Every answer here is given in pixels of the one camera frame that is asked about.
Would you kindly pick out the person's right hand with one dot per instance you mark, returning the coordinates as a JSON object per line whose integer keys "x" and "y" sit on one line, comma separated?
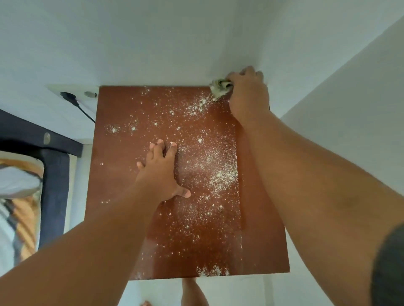
{"x": 249, "y": 94}

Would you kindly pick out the person's left hand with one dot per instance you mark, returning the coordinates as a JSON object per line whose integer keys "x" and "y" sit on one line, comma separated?
{"x": 159, "y": 176}

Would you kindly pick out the green checked cleaning cloth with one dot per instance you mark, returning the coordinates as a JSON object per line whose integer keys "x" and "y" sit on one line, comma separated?
{"x": 219, "y": 89}

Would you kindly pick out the brown wooden bedside cabinet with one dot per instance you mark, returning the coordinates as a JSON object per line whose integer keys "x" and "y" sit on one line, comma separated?
{"x": 126, "y": 176}

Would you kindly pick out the person's right forearm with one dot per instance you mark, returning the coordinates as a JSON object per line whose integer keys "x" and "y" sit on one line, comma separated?
{"x": 315, "y": 195}

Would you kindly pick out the person's left forearm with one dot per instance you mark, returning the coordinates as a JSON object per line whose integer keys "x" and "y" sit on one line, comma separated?
{"x": 79, "y": 252}

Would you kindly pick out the person's right leg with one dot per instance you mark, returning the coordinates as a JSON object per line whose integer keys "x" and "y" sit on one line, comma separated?
{"x": 194, "y": 294}

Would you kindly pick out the person's leg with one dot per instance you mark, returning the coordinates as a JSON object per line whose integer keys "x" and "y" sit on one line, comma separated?
{"x": 194, "y": 294}
{"x": 146, "y": 304}

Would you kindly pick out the person's left leg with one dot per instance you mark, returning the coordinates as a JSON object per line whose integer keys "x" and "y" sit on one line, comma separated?
{"x": 146, "y": 304}

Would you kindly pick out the scattered white powder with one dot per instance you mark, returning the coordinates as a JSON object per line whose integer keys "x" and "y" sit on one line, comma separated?
{"x": 217, "y": 176}

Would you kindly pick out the silver bolt cap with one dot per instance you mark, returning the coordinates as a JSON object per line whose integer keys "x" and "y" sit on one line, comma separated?
{"x": 46, "y": 138}

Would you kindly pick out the white mattress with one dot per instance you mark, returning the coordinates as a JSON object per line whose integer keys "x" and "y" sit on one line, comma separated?
{"x": 19, "y": 183}

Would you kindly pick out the striped bed sheet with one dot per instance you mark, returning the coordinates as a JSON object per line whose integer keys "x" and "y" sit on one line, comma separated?
{"x": 19, "y": 220}

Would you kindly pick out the black shirt sleeve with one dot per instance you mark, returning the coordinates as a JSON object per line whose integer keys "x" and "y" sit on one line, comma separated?
{"x": 389, "y": 268}

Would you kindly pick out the white wall socket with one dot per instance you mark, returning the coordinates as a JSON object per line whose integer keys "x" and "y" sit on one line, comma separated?
{"x": 63, "y": 88}

